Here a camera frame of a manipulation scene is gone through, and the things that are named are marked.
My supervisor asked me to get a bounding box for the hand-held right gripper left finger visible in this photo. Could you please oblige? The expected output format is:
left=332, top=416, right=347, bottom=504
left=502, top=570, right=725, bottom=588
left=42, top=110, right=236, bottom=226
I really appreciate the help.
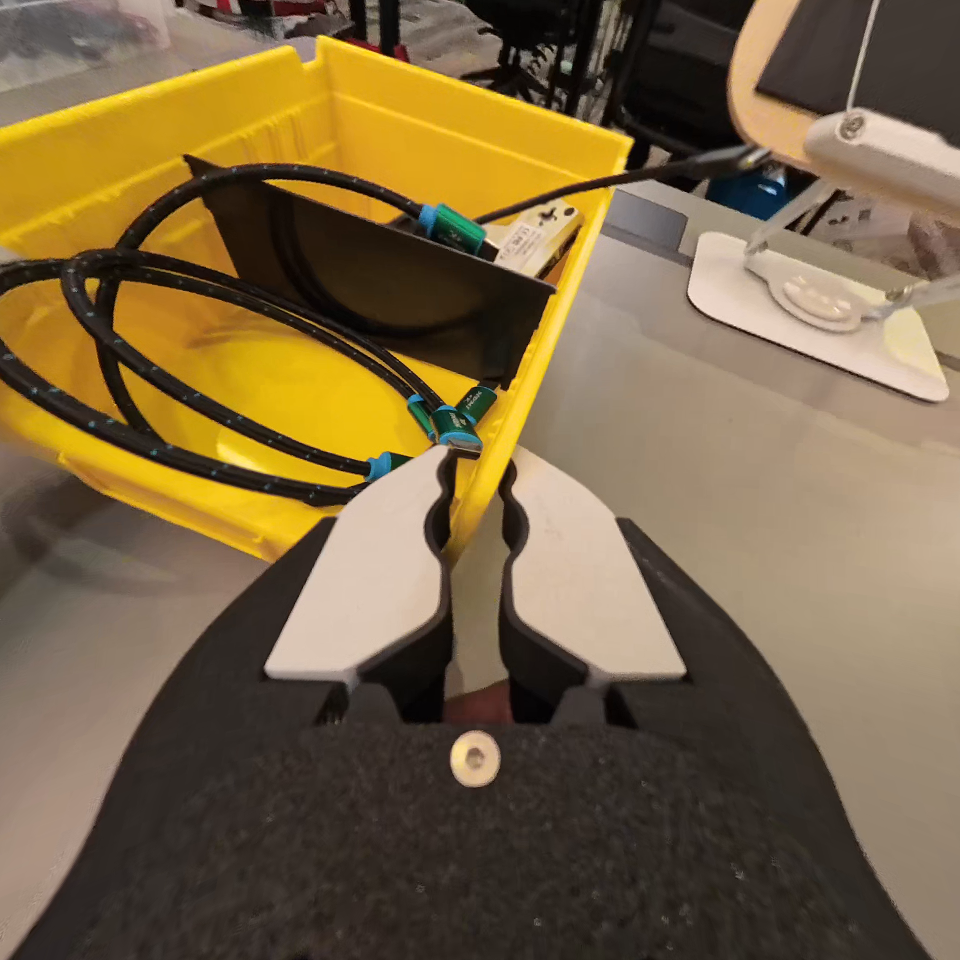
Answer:
left=262, top=446, right=459, bottom=723

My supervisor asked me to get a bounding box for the white board stand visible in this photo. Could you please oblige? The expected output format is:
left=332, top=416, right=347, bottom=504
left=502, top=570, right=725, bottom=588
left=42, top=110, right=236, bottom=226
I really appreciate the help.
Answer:
left=686, top=107, right=960, bottom=404

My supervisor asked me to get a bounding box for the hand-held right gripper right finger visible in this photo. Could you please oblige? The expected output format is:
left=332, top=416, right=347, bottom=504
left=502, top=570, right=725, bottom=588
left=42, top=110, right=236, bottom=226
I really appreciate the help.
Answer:
left=497, top=448, right=689, bottom=723

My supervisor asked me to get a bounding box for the grey desk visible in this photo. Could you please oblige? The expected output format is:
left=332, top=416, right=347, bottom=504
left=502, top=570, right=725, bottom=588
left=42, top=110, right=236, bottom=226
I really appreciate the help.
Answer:
left=0, top=30, right=960, bottom=960

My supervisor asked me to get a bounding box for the black divider panel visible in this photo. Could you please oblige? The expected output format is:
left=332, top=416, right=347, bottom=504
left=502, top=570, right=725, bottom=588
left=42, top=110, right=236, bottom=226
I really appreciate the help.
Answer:
left=183, top=153, right=558, bottom=391

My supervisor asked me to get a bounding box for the yellow plastic bin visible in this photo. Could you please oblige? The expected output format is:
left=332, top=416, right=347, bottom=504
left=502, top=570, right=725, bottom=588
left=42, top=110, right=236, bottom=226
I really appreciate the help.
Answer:
left=0, top=35, right=635, bottom=564

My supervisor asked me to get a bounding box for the grey hdmi switch box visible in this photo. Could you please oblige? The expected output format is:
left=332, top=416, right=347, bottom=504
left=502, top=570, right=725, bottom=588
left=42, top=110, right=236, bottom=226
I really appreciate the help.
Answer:
left=491, top=201, right=586, bottom=275

